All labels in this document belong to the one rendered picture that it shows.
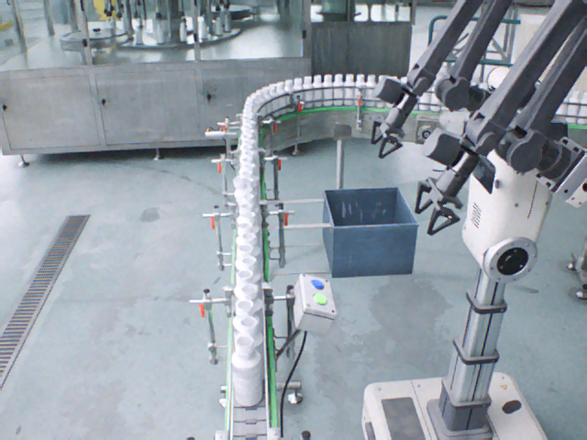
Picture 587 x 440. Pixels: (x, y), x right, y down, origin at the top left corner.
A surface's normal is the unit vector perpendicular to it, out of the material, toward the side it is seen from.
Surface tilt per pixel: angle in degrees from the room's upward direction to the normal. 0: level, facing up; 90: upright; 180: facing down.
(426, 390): 0
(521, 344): 0
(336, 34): 90
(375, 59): 90
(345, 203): 90
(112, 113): 90
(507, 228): 101
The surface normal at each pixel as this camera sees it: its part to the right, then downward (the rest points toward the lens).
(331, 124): 0.18, 0.48
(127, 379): -0.01, -0.87
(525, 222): 0.08, 0.64
